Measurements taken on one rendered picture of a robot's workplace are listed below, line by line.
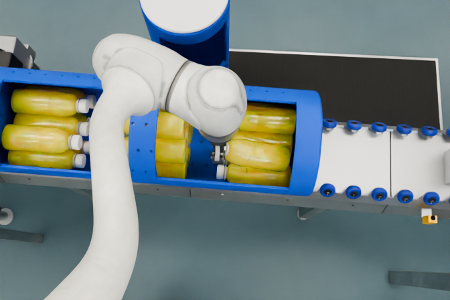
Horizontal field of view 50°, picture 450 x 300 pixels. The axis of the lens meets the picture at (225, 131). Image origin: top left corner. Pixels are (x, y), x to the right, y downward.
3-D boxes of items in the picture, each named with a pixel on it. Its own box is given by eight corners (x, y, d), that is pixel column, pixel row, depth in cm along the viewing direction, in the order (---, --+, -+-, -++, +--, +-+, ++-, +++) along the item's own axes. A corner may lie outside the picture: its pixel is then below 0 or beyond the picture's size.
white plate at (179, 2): (120, -13, 149) (121, -11, 151) (177, 49, 144) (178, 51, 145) (189, -63, 154) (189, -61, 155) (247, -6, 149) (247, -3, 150)
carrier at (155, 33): (157, 88, 235) (195, 130, 229) (120, -11, 151) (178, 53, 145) (202, 52, 240) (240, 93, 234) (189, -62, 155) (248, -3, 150)
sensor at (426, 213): (431, 224, 144) (438, 223, 139) (421, 223, 144) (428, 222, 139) (430, 198, 146) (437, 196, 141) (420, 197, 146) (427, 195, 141)
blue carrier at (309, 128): (303, 205, 140) (322, 183, 113) (4, 181, 141) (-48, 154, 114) (305, 113, 149) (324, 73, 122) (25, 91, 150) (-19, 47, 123)
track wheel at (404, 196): (416, 193, 137) (414, 189, 139) (400, 192, 138) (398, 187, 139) (412, 205, 140) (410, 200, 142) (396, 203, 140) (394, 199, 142)
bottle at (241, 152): (275, 165, 133) (213, 156, 125) (283, 142, 131) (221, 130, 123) (286, 177, 126) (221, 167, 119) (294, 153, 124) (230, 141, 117)
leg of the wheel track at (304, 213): (309, 220, 233) (338, 205, 172) (296, 219, 233) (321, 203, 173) (309, 208, 234) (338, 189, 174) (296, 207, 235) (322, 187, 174)
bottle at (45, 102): (9, 88, 129) (78, 94, 128) (21, 86, 135) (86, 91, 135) (9, 114, 130) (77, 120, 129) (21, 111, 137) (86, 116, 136)
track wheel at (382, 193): (390, 191, 138) (388, 187, 139) (373, 190, 138) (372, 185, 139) (386, 203, 140) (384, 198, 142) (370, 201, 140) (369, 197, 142)
